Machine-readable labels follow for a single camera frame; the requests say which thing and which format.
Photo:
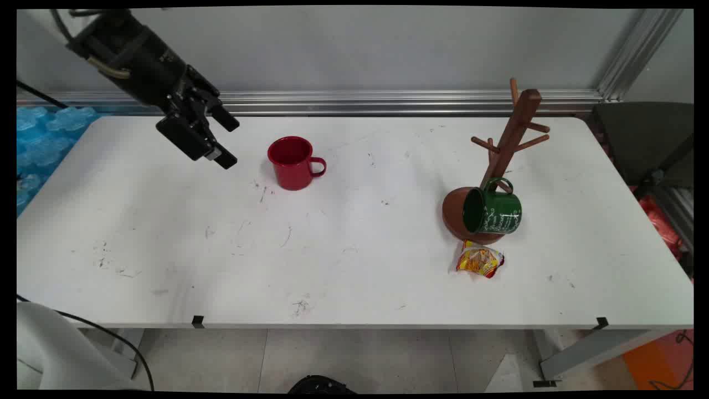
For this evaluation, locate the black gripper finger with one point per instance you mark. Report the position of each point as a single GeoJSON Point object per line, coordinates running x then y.
{"type": "Point", "coordinates": [207, 97]}
{"type": "Point", "coordinates": [185, 136]}

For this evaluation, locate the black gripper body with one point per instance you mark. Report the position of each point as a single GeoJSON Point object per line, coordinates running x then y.
{"type": "Point", "coordinates": [133, 61]}

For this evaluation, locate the green mug with white print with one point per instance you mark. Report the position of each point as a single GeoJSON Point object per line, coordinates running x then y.
{"type": "Point", "coordinates": [498, 213]}

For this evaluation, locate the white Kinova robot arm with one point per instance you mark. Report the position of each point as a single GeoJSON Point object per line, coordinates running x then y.
{"type": "Point", "coordinates": [50, 354]}

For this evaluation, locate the red enamel mug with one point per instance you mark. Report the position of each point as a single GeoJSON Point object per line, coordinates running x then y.
{"type": "Point", "coordinates": [291, 174]}

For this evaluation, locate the blue bubble wrap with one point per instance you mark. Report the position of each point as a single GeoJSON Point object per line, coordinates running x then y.
{"type": "Point", "coordinates": [39, 144]}

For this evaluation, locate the black table edge clip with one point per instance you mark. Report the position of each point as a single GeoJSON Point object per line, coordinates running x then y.
{"type": "Point", "coordinates": [197, 320]}
{"type": "Point", "coordinates": [602, 322]}

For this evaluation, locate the white table leg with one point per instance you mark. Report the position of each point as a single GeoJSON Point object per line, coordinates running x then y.
{"type": "Point", "coordinates": [130, 343]}
{"type": "Point", "coordinates": [587, 349]}

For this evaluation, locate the black round object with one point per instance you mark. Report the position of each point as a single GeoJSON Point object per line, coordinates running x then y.
{"type": "Point", "coordinates": [321, 385]}

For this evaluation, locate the brown wooden mug tree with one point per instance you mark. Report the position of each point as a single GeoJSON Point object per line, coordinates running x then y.
{"type": "Point", "coordinates": [515, 127]}

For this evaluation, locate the yellow red snack packet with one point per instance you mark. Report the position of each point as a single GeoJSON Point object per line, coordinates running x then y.
{"type": "Point", "coordinates": [479, 261]}

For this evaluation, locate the black table foot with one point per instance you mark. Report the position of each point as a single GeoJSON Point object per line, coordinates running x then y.
{"type": "Point", "coordinates": [544, 383]}

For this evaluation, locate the red plastic bag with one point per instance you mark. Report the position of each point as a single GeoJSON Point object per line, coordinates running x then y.
{"type": "Point", "coordinates": [662, 224]}

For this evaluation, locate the orange floor mat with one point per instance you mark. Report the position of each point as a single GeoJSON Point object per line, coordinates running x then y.
{"type": "Point", "coordinates": [651, 366]}

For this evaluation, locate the horizontal aluminium rail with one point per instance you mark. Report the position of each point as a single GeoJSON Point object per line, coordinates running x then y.
{"type": "Point", "coordinates": [388, 102]}

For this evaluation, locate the slanted aluminium post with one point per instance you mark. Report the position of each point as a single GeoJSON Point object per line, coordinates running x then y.
{"type": "Point", "coordinates": [637, 55]}

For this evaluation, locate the grey metal frame bar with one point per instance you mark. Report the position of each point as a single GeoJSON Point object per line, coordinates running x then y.
{"type": "Point", "coordinates": [678, 213]}

